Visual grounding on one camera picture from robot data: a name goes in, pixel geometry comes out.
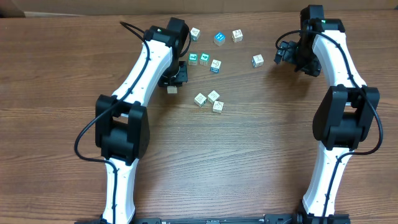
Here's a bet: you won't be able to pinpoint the block plain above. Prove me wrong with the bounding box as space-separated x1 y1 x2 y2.
167 86 178 94

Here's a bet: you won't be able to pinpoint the block green F side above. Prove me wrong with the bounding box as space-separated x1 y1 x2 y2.
194 93 207 107

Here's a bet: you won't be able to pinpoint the umbrella block blue side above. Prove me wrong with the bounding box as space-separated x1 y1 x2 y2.
210 59 221 73

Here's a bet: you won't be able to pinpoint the block yellow C side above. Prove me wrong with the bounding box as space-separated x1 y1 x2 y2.
207 90 220 104

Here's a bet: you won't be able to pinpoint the block blue T side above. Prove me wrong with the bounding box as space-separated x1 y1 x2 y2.
251 54 264 68

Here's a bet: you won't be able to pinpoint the block green R number five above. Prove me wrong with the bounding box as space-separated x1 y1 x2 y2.
212 101 224 113

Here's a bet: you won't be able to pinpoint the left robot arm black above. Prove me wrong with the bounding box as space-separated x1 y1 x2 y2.
95 17 190 223

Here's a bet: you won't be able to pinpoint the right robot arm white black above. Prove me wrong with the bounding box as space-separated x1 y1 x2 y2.
274 5 383 223

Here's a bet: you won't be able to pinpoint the green top L block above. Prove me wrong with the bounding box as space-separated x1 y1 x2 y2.
188 53 198 65

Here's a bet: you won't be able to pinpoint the green top 4 block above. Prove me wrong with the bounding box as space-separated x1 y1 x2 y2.
200 53 210 65

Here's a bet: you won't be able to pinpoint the block green J side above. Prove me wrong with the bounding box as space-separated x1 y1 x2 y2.
190 27 201 42

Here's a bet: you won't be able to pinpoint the blue top block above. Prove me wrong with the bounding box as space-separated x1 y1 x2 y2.
214 32 226 46

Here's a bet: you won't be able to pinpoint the block yellow O side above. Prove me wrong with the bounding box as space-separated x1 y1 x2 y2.
232 29 243 42

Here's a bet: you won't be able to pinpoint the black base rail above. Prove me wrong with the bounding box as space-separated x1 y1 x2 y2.
74 213 351 224

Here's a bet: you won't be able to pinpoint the cardboard backdrop wall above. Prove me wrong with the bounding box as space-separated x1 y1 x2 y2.
1 0 397 17

